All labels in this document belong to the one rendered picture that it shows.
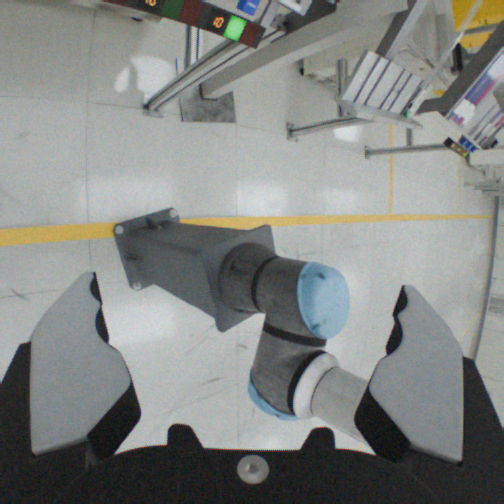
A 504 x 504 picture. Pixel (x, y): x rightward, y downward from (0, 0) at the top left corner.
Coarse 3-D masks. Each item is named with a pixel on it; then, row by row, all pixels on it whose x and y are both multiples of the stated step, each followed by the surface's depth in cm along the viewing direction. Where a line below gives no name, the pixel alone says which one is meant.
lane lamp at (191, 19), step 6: (186, 0) 36; (192, 0) 36; (186, 6) 36; (192, 6) 37; (198, 6) 37; (186, 12) 37; (192, 12) 37; (198, 12) 38; (180, 18) 37; (186, 18) 38; (192, 18) 38; (198, 18) 39; (192, 24) 39
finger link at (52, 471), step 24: (24, 360) 7; (0, 384) 6; (24, 384) 6; (0, 408) 6; (24, 408) 6; (0, 432) 5; (24, 432) 5; (0, 456) 5; (24, 456) 5; (48, 456) 5; (72, 456) 5; (96, 456) 6; (0, 480) 4; (24, 480) 4; (48, 480) 4; (72, 480) 5
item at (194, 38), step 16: (320, 0) 44; (288, 16) 51; (304, 16) 48; (320, 16) 45; (192, 32) 72; (288, 32) 51; (192, 48) 72; (144, 96) 96; (144, 112) 97; (160, 112) 101
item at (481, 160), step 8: (496, 136) 323; (480, 152) 343; (488, 152) 335; (496, 152) 327; (472, 160) 353; (480, 160) 345; (488, 160) 337; (496, 160) 329; (480, 168) 382; (488, 168) 337; (496, 168) 365; (488, 176) 339; (464, 184) 362; (472, 184) 355; (480, 184) 347; (488, 184) 339; (496, 184) 331
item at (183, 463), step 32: (160, 448) 5; (192, 448) 5; (320, 448) 6; (96, 480) 4; (128, 480) 4; (160, 480) 5; (192, 480) 5; (224, 480) 5; (256, 480) 5; (288, 480) 5; (320, 480) 5; (352, 480) 5; (384, 480) 5; (416, 480) 5
